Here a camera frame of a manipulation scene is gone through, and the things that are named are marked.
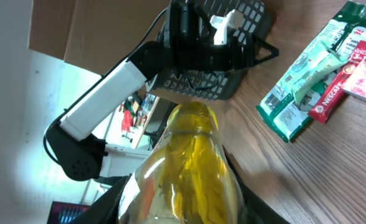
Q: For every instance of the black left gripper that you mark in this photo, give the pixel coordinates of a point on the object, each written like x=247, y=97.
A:
x=188, y=41

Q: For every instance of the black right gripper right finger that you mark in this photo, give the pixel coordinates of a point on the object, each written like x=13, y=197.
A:
x=257, y=211

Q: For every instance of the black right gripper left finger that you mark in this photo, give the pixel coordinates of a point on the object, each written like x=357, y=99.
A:
x=105, y=209

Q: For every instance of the pale green snack packet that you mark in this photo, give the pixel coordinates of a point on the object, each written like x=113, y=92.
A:
x=311, y=67

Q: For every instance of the yellow oil bottle silver cap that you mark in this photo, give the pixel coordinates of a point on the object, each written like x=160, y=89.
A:
x=186, y=178

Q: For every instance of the green 3M gloves package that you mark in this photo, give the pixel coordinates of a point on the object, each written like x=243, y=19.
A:
x=341, y=34

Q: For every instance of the red Nescafe coffee stick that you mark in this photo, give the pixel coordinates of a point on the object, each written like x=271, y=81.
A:
x=334, y=92

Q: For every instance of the red white tissue pack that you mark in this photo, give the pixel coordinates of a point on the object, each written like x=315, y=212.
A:
x=356, y=84

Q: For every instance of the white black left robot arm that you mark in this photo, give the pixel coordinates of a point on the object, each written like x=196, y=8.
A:
x=69, y=140

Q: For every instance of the grey plastic shopping basket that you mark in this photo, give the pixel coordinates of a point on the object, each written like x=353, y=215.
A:
x=212, y=85

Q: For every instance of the brown cardboard box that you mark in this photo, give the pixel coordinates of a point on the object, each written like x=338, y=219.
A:
x=92, y=34

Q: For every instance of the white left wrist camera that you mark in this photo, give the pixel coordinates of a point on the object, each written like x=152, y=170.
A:
x=225, y=25

